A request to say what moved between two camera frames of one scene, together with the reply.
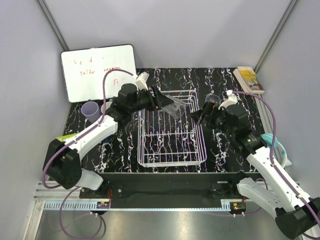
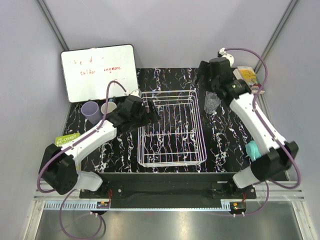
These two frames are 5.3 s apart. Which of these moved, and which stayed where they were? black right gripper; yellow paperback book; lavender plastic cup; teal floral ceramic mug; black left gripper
Moved: black left gripper; black right gripper
Stayed: teal floral ceramic mug; yellow paperback book; lavender plastic cup
